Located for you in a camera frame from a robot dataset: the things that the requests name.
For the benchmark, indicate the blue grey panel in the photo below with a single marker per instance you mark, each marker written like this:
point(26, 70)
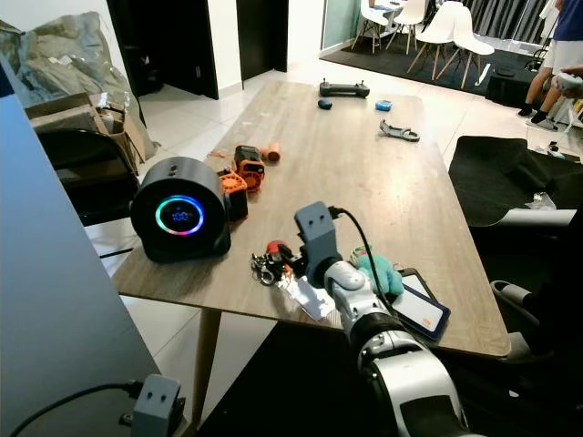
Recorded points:
point(55, 291)

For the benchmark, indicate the black box on floor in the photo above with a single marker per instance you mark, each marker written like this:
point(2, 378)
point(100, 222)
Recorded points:
point(510, 86)

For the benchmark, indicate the black cloth covered seat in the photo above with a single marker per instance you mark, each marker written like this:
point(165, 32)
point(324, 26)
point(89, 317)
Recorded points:
point(510, 177)

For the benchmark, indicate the white chair with wooden legs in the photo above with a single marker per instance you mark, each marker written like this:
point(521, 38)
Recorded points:
point(451, 32)

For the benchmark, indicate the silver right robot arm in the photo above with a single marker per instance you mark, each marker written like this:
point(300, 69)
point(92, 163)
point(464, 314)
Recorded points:
point(405, 373)

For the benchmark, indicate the brown cardboard box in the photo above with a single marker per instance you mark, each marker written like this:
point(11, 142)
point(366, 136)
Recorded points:
point(96, 114)

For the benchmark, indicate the teal cloth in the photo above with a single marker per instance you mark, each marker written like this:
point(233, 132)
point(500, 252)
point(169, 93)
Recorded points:
point(375, 273)

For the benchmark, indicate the small orange cylinder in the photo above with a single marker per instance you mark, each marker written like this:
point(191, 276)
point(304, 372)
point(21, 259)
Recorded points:
point(272, 153)

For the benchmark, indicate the wooden table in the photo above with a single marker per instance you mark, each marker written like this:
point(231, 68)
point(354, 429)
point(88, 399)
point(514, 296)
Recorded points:
point(383, 182)

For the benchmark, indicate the grey plastic sack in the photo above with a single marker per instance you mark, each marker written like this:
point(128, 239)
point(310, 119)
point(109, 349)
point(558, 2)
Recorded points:
point(59, 55)

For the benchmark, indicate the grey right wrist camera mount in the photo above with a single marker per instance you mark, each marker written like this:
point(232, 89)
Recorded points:
point(317, 235)

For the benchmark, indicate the small light blue object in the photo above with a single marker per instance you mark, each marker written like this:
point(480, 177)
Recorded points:
point(383, 105)

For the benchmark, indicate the black folding chair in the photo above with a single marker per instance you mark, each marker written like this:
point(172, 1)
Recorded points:
point(82, 177)

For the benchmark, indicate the key bunch with red fob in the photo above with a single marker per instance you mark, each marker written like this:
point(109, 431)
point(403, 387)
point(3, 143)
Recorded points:
point(269, 264)

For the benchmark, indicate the dark floor rug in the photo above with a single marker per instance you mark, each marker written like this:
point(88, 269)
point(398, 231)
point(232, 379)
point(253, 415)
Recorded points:
point(383, 62)

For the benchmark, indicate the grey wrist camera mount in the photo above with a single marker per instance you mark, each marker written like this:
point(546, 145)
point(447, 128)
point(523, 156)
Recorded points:
point(157, 408)
point(317, 235)

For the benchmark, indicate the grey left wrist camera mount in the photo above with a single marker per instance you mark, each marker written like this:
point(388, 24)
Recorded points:
point(157, 408)

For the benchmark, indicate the person in white shorts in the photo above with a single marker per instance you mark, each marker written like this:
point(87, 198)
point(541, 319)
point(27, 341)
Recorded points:
point(556, 55)

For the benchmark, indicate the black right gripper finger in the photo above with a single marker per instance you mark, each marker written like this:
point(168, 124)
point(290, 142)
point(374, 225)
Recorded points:
point(288, 272)
point(291, 249)

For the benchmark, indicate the black remote controller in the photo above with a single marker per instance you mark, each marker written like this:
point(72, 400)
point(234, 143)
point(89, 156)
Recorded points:
point(344, 88)

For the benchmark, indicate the small dark blue object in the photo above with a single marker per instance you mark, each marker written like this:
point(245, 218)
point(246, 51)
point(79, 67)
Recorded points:
point(325, 104)

